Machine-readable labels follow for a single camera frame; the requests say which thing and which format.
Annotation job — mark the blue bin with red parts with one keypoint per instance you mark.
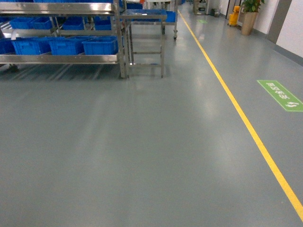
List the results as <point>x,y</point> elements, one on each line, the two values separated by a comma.
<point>104,45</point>

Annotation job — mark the blue bin middle front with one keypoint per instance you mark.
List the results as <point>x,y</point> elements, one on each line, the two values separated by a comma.
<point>68,46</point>

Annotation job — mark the blue bin left front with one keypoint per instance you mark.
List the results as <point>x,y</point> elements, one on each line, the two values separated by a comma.
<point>33,45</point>

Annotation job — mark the steel flow rack shelf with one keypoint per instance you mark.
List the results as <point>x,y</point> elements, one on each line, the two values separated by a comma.
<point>67,18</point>

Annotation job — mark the steel side table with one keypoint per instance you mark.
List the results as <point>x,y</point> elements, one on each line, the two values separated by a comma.
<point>144,38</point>

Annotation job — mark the yellow mop bucket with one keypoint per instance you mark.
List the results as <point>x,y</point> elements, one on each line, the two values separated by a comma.
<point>234,16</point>

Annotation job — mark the green floor sign sticker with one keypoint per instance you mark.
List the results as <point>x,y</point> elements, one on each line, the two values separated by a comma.
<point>284,97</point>

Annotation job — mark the potted plant in tan planter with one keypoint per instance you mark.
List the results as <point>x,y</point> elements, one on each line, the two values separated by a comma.
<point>250,9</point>

